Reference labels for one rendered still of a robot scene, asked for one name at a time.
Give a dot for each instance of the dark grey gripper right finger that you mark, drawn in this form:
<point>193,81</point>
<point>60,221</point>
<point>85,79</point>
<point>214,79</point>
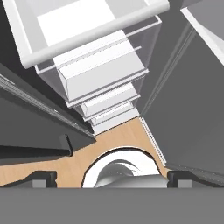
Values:
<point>179,176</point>

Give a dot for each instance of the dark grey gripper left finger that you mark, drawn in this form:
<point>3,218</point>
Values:
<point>43,176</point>

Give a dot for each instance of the dark grey fridge door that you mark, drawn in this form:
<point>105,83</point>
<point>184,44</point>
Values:
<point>189,110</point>

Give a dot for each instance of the small white fridge drawer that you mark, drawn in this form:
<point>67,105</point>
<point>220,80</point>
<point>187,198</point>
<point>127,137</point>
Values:
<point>112,102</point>
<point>116,119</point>

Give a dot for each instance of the large white fridge drawer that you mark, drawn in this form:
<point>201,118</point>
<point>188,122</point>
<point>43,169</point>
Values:
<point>102,78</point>

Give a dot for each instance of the clear fridge shelf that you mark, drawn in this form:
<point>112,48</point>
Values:
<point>145,43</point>

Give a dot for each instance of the dark grey cupboard door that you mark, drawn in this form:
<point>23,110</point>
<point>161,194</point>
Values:
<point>32,125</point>

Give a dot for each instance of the white round thing, black rim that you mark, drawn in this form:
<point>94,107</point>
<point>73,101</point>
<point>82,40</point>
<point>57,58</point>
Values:
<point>122,159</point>

